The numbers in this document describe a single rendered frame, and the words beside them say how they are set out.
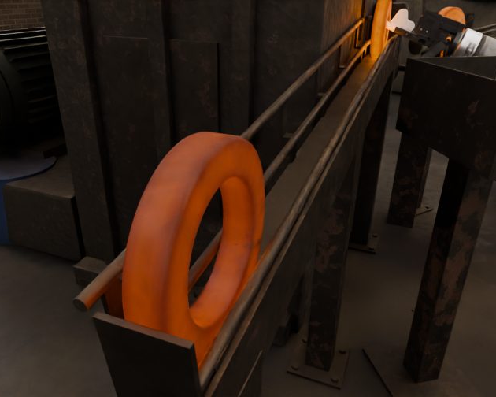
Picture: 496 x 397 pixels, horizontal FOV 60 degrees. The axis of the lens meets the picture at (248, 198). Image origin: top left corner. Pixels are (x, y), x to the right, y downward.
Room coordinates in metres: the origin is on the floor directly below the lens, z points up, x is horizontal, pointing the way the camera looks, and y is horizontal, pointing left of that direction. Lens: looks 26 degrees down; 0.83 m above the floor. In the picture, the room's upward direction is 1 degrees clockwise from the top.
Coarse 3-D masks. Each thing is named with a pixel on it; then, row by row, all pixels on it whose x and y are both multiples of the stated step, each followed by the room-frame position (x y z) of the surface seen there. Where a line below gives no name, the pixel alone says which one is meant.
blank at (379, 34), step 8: (384, 0) 1.28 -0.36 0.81; (376, 8) 1.26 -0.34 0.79; (384, 8) 1.25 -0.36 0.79; (376, 16) 1.25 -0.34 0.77; (384, 16) 1.24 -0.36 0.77; (376, 24) 1.24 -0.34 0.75; (384, 24) 1.23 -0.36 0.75; (376, 32) 1.24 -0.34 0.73; (384, 32) 1.25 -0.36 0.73; (376, 40) 1.24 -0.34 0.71; (384, 40) 1.28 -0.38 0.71; (376, 48) 1.25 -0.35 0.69; (376, 56) 1.28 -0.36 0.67
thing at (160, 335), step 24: (96, 312) 0.23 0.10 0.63; (120, 336) 0.22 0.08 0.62; (144, 336) 0.21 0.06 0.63; (168, 336) 0.21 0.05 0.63; (120, 360) 0.22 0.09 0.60; (144, 360) 0.21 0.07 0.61; (168, 360) 0.20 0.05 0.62; (192, 360) 0.20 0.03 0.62; (120, 384) 0.23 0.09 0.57; (144, 384) 0.22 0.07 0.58; (168, 384) 0.21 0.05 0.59; (192, 384) 0.20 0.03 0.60
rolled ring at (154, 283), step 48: (192, 144) 0.29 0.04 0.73; (240, 144) 0.32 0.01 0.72; (144, 192) 0.25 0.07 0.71; (192, 192) 0.25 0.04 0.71; (240, 192) 0.35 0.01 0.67; (144, 240) 0.23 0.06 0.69; (192, 240) 0.25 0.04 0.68; (240, 240) 0.35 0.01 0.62; (144, 288) 0.22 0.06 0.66; (240, 288) 0.32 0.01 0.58; (192, 336) 0.24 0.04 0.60
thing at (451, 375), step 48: (432, 96) 0.75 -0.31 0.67; (480, 96) 0.64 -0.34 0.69; (432, 144) 0.72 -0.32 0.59; (480, 144) 0.62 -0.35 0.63; (480, 192) 0.73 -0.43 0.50; (432, 240) 0.77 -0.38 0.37; (432, 288) 0.74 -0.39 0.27; (432, 336) 0.73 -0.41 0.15; (384, 384) 0.72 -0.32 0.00; (432, 384) 0.72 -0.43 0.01
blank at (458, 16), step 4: (444, 8) 1.65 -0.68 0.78; (448, 8) 1.64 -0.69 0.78; (452, 8) 1.64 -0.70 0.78; (456, 8) 1.65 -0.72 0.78; (440, 12) 1.64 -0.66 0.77; (444, 12) 1.63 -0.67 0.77; (448, 12) 1.62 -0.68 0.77; (452, 12) 1.63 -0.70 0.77; (456, 12) 1.65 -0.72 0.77; (460, 12) 1.66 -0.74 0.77; (444, 16) 1.61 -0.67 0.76; (448, 16) 1.63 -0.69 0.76; (452, 16) 1.64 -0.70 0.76; (456, 16) 1.65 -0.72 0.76; (460, 16) 1.66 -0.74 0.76; (464, 16) 1.68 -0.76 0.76; (460, 20) 1.67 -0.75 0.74; (464, 20) 1.68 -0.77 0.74; (464, 28) 1.68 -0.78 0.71
